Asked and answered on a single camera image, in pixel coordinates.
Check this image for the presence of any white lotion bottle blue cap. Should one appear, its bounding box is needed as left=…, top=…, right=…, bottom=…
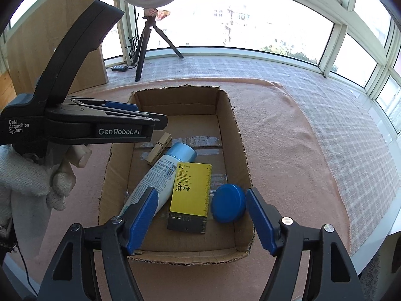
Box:
left=120, top=143, right=197, bottom=216

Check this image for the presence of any yellow black box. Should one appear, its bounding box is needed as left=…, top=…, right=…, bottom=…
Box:
left=167, top=162, right=212, bottom=234

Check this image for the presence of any round blue tin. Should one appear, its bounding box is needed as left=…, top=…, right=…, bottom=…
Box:
left=211, top=183, right=245, bottom=223

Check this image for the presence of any wooden clothespin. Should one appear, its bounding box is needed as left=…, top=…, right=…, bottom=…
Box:
left=145, top=132, right=172, bottom=166

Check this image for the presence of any left black sleeve forearm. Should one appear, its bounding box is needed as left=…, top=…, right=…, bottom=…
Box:
left=0, top=218, right=18, bottom=265

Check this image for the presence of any left white gloved hand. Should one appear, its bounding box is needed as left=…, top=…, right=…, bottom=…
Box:
left=1, top=145, right=92, bottom=227

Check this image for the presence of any open cardboard box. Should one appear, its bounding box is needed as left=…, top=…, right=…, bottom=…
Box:
left=98, top=85, right=254, bottom=266

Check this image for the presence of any large wooden board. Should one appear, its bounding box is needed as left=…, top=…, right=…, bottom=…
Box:
left=1, top=0, right=95, bottom=94

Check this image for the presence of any black tripod stand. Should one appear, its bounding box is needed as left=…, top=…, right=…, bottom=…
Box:
left=130, top=8, right=184, bottom=82

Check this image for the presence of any checkered white bedsheet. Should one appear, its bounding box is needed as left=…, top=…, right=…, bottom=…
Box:
left=105, top=54, right=401, bottom=254

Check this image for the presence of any black inline cable remote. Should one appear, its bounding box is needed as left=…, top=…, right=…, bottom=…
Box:
left=111, top=65, right=129, bottom=72

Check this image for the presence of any black charging cable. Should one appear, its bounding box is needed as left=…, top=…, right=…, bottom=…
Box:
left=15, top=244, right=40, bottom=289

